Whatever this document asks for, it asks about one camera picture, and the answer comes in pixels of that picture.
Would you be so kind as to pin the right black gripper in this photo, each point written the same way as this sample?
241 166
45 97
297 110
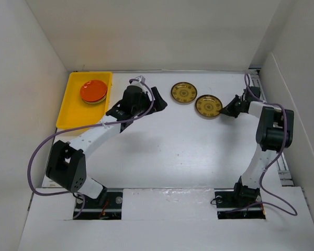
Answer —
229 109

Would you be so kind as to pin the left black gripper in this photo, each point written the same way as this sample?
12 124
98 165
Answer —
159 104

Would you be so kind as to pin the yellow patterned plate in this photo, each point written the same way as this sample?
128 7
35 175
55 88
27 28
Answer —
208 106
184 92

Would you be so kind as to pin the black plate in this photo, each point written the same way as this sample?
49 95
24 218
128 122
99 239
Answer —
102 99

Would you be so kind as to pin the orange plate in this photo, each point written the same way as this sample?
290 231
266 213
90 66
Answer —
93 90

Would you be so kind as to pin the cream floral plate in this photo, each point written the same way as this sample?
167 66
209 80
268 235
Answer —
94 103

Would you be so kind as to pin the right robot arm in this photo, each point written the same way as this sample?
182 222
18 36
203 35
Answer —
274 134

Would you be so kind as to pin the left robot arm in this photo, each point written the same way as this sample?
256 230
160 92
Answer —
67 162

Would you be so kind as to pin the yellow plastic bin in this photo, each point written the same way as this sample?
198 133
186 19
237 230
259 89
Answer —
74 112

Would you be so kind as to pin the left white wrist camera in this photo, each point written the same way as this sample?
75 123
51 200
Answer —
140 80

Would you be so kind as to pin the aluminium rail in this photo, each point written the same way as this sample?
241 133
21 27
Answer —
284 172

